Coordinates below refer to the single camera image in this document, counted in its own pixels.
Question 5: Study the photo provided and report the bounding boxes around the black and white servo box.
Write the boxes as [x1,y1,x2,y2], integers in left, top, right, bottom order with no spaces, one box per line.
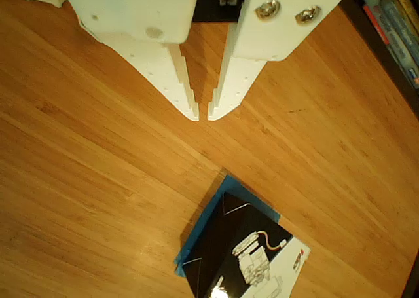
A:
[181,190,312,298]

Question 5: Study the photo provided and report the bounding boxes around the blue tape rectangle target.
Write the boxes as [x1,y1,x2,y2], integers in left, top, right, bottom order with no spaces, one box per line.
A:
[173,175,282,278]

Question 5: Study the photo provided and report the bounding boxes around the orange-red book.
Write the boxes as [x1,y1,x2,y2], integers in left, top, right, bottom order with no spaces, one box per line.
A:
[362,3,392,46]

